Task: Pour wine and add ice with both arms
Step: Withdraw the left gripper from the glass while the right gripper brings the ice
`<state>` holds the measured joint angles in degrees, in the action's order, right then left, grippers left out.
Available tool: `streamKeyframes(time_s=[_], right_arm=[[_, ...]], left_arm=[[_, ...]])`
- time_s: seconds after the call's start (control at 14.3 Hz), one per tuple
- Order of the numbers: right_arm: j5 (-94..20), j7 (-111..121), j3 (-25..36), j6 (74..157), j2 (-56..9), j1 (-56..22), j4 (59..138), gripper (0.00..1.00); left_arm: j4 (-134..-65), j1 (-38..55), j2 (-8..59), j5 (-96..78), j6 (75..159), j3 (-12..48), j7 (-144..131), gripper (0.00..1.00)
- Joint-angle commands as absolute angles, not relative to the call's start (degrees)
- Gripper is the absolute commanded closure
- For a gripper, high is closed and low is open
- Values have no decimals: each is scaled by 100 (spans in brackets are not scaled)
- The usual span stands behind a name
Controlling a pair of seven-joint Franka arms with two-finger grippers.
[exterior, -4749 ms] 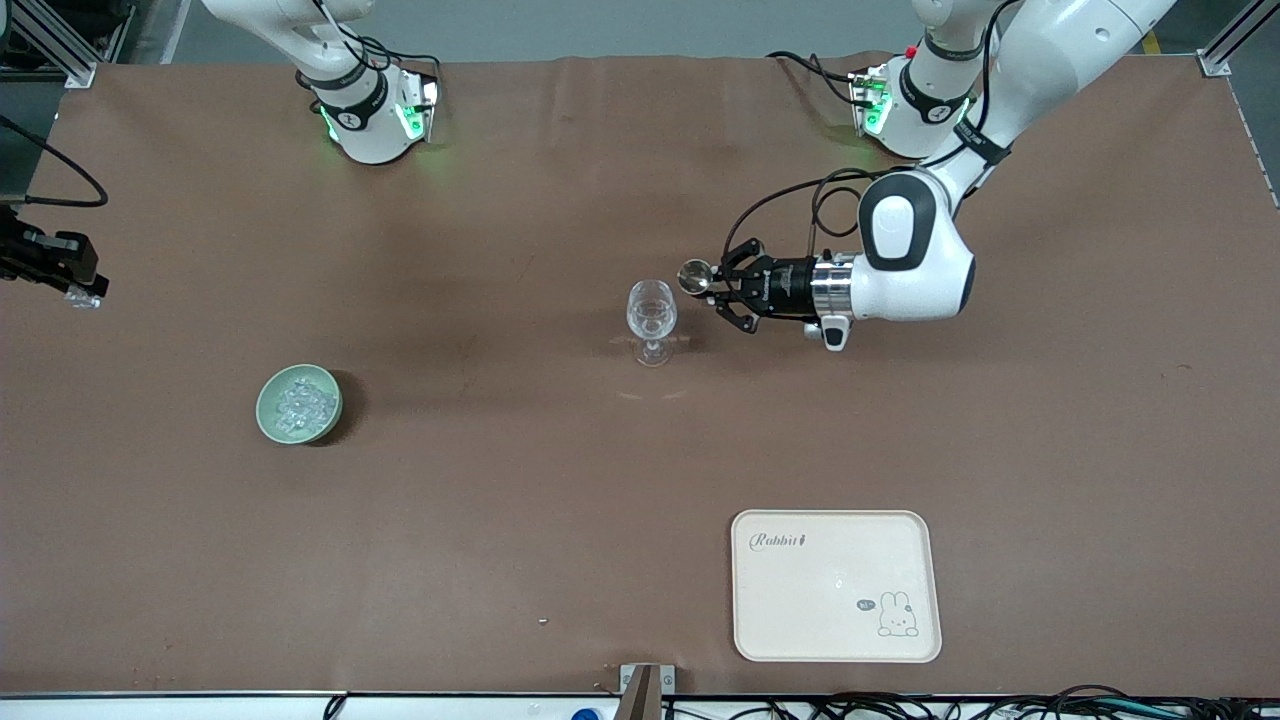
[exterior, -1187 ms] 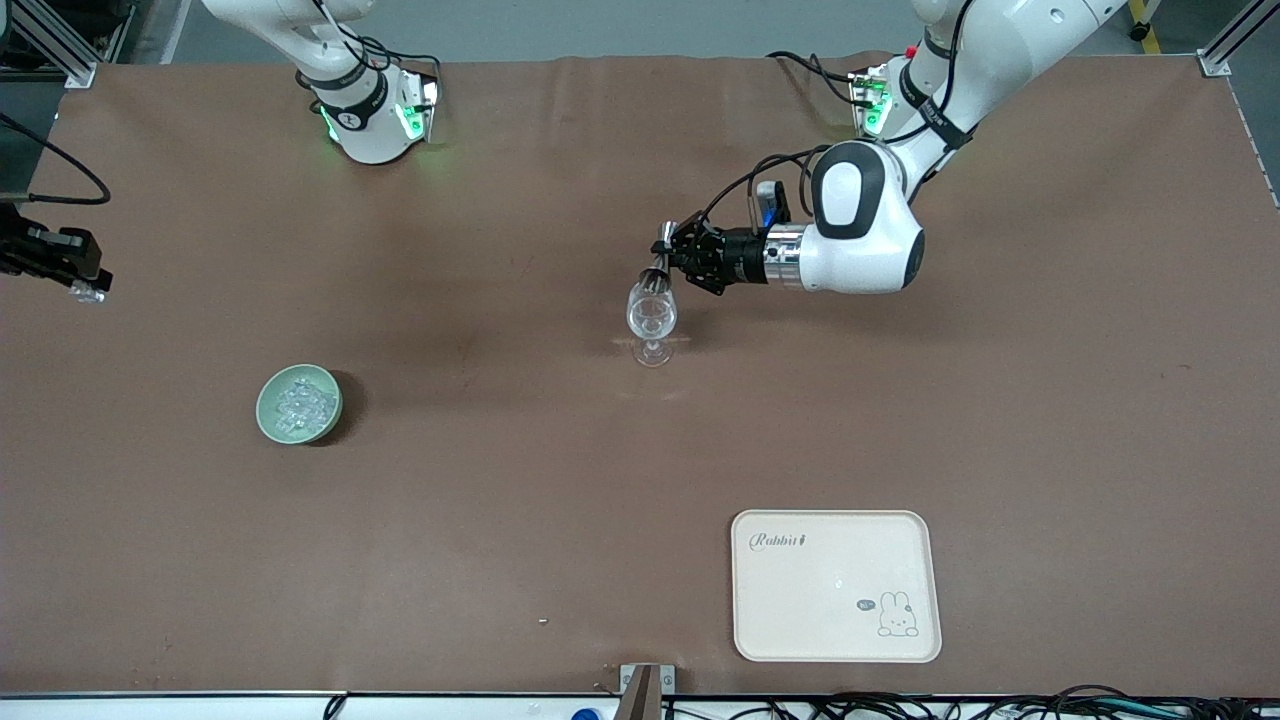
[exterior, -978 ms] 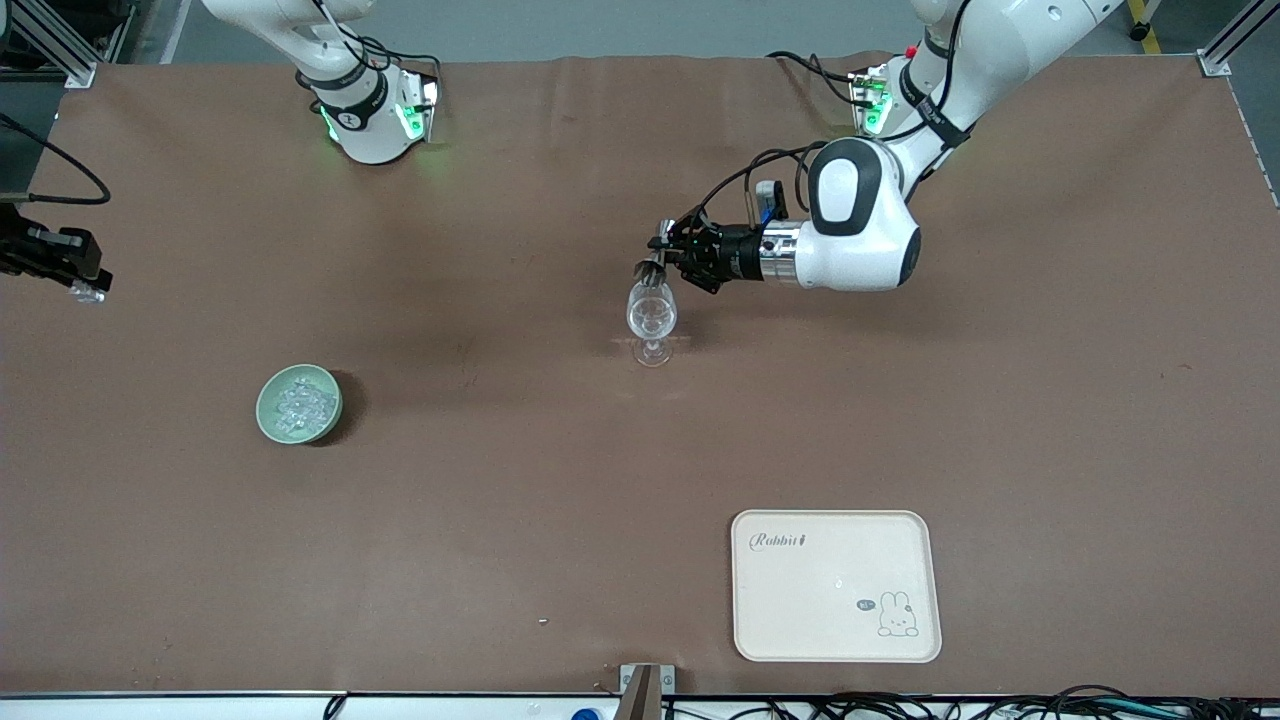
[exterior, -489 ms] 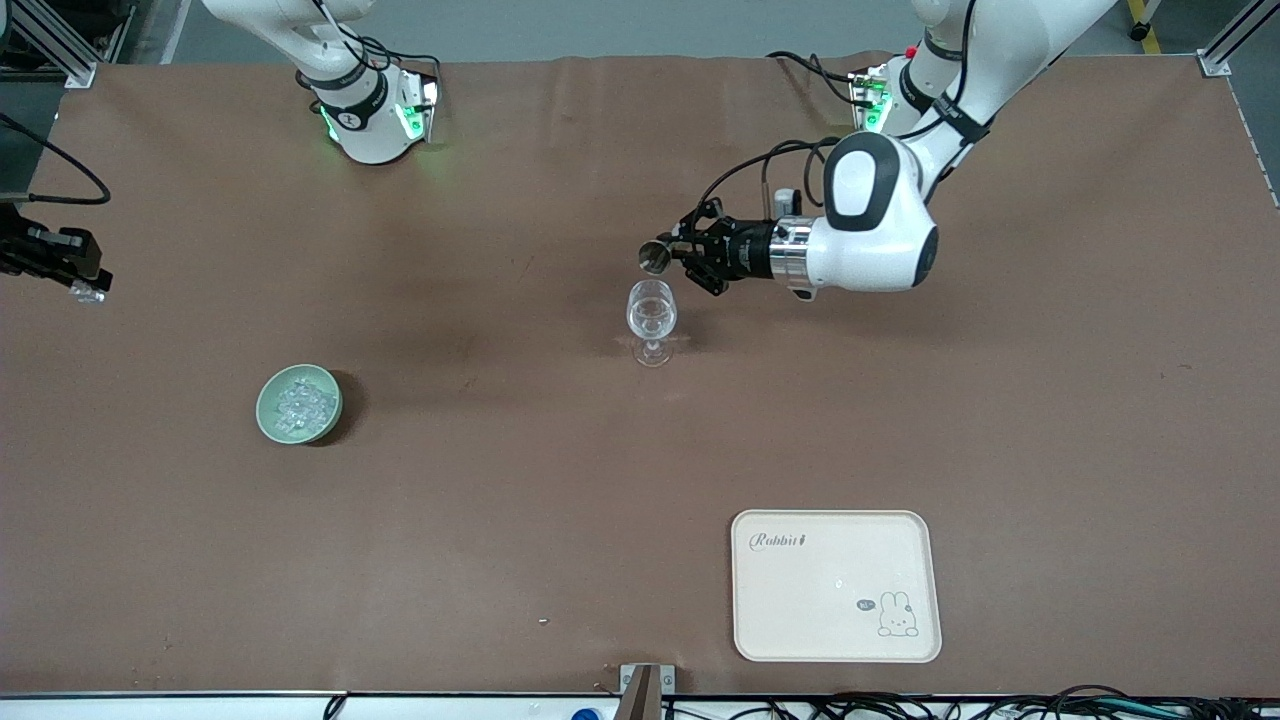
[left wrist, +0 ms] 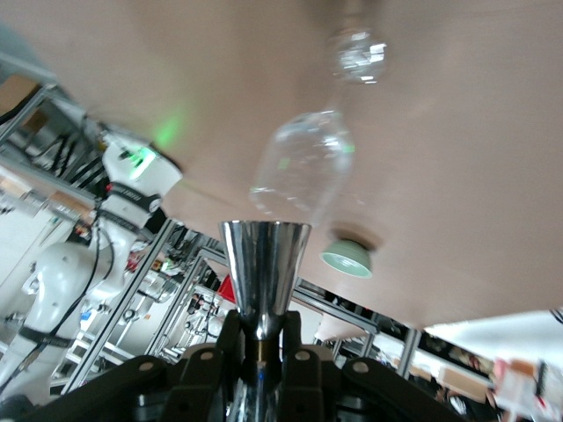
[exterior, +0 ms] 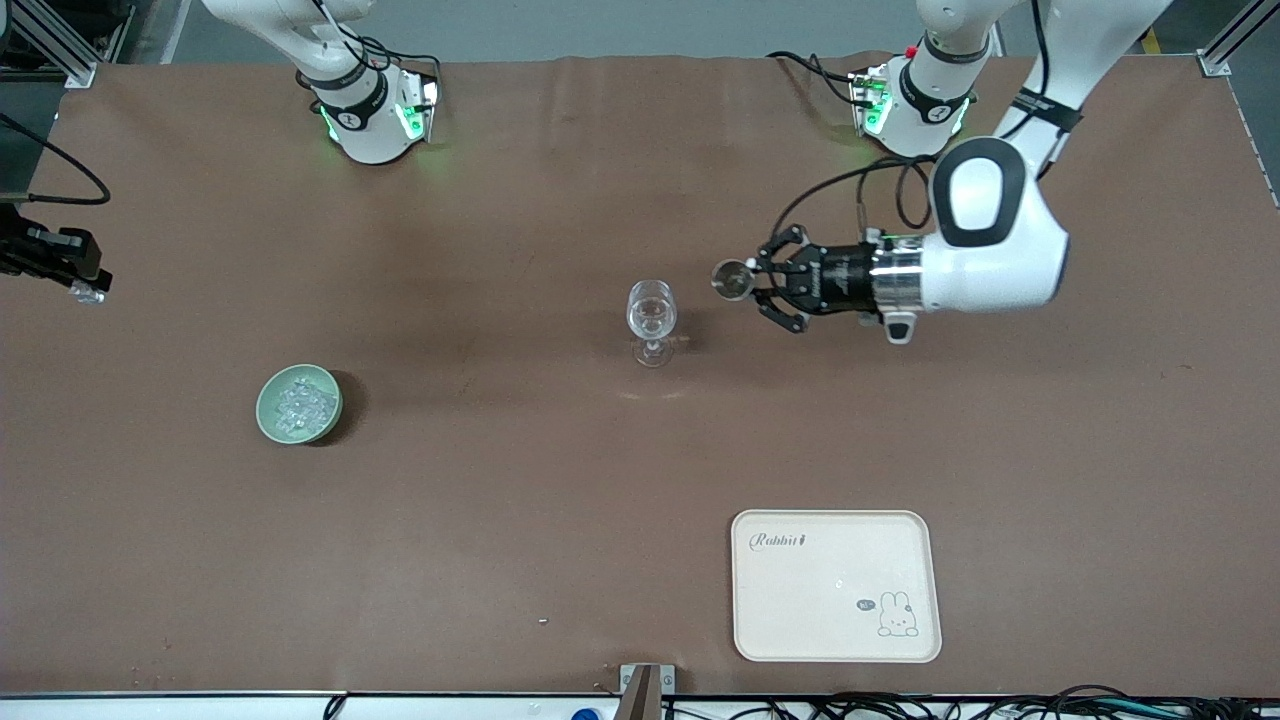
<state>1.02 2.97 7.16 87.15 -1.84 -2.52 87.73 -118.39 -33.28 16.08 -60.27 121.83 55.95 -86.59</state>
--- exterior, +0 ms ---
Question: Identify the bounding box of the metal double jigger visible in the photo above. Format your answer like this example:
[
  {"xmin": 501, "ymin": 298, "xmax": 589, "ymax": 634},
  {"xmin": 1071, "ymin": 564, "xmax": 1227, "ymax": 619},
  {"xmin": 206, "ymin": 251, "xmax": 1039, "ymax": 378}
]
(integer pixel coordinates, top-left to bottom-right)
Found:
[{"xmin": 710, "ymin": 257, "xmax": 759, "ymax": 302}]

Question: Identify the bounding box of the clear wine glass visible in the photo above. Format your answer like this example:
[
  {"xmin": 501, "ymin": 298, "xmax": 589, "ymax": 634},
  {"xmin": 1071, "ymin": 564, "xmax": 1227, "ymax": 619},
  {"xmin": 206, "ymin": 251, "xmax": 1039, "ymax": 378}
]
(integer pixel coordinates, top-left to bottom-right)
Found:
[{"xmin": 626, "ymin": 280, "xmax": 678, "ymax": 368}]

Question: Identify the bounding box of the pile of clear ice cubes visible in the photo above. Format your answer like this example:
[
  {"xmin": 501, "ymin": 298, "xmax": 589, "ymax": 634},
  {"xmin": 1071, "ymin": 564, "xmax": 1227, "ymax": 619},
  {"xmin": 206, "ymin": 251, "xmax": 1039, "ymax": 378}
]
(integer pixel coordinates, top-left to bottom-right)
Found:
[{"xmin": 275, "ymin": 372, "xmax": 336, "ymax": 437}]

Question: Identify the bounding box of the green ceramic bowl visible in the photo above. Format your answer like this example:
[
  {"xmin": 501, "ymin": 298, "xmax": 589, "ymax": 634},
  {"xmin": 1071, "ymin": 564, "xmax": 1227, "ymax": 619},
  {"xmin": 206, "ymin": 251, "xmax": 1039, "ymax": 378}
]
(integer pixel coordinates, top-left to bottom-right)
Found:
[{"xmin": 256, "ymin": 364, "xmax": 344, "ymax": 445}]

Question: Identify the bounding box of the cream rabbit print tray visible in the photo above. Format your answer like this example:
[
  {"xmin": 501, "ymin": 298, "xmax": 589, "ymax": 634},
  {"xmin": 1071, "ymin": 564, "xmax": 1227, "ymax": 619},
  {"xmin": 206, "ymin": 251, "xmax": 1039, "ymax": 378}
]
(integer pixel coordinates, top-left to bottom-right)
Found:
[{"xmin": 731, "ymin": 509, "xmax": 943, "ymax": 664}]

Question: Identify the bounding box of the brown table cover mat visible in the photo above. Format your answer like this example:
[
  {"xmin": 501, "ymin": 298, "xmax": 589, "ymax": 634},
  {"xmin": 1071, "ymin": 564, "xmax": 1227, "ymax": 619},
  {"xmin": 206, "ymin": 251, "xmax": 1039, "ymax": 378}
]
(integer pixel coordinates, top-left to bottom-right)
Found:
[{"xmin": 0, "ymin": 50, "xmax": 1280, "ymax": 699}]

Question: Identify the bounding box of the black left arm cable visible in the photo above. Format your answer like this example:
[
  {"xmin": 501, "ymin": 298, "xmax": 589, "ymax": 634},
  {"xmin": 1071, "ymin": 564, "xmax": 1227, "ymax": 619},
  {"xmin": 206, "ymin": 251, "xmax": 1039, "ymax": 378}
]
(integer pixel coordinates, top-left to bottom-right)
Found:
[{"xmin": 770, "ymin": 0, "xmax": 1061, "ymax": 247}]

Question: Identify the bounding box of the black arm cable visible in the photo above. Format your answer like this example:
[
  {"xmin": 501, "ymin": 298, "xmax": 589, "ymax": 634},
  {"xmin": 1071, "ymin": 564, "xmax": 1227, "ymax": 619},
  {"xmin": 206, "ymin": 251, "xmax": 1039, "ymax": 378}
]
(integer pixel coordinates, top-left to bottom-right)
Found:
[
  {"xmin": 770, "ymin": 0, "xmax": 1061, "ymax": 247},
  {"xmin": 0, "ymin": 114, "xmax": 112, "ymax": 207}
]

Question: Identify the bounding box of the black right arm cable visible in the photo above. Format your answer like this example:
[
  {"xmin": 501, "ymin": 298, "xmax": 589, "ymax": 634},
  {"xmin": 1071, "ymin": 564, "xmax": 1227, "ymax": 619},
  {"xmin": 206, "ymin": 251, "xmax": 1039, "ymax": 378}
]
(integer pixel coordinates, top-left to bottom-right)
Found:
[{"xmin": 0, "ymin": 114, "xmax": 112, "ymax": 207}]

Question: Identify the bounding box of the black left base cable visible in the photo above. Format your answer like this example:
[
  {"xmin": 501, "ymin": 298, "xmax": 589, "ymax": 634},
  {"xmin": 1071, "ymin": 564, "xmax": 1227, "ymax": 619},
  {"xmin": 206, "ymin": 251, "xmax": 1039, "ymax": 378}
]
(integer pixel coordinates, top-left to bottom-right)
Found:
[{"xmin": 767, "ymin": 50, "xmax": 863, "ymax": 107}]

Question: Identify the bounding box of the black base cable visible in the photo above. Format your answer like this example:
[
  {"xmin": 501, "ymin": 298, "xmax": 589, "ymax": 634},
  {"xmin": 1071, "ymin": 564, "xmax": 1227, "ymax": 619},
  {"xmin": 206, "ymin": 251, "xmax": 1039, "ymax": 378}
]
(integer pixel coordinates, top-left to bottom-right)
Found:
[
  {"xmin": 298, "ymin": 0, "xmax": 443, "ymax": 93},
  {"xmin": 767, "ymin": 50, "xmax": 863, "ymax": 107}
]

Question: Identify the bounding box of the aluminium frame profile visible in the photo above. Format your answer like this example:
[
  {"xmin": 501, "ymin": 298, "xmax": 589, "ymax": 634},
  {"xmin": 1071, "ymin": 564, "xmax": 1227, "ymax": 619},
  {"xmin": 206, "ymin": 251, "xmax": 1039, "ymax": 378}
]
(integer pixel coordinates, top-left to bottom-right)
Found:
[
  {"xmin": 0, "ymin": 0, "xmax": 97, "ymax": 90},
  {"xmin": 1196, "ymin": 0, "xmax": 1267, "ymax": 79}
]

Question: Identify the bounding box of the black right base cable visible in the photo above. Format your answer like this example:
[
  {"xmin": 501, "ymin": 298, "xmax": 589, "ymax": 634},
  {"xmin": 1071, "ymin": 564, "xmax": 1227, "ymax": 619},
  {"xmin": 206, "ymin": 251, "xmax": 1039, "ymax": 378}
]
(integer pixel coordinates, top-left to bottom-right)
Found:
[{"xmin": 298, "ymin": 0, "xmax": 443, "ymax": 93}]

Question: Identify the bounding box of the metal table edge bracket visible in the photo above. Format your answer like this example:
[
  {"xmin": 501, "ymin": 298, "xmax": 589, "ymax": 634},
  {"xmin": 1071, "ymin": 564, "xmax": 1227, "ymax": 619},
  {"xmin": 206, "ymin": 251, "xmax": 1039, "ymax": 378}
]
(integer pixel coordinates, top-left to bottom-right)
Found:
[{"xmin": 619, "ymin": 663, "xmax": 676, "ymax": 720}]

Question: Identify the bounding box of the bundle of black cables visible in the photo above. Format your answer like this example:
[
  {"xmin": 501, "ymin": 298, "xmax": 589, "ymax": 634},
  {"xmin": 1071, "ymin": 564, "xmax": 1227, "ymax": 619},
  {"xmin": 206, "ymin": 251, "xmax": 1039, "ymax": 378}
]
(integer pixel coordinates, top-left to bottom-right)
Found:
[{"xmin": 660, "ymin": 685, "xmax": 1280, "ymax": 720}]

